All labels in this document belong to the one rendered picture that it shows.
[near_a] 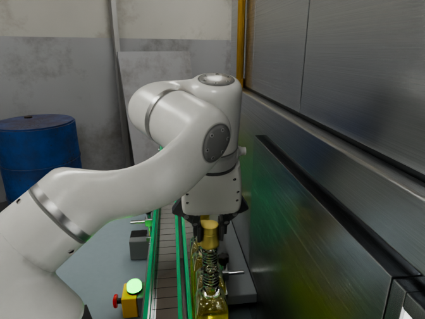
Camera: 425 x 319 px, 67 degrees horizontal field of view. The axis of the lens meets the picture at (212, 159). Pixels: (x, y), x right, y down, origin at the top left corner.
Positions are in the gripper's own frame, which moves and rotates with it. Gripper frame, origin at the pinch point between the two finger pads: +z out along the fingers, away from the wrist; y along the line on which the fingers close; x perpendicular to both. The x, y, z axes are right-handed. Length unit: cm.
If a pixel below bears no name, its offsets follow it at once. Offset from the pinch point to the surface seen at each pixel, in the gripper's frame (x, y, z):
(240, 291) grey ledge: -8.7, -10.2, 33.9
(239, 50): -46, -13, -20
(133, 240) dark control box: -42, 23, 47
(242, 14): -49, -13, -28
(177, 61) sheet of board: -311, 0, 64
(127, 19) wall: -313, 50, 22
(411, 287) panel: 27.9, -12.7, -21.3
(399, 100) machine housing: 16.4, -14.8, -32.3
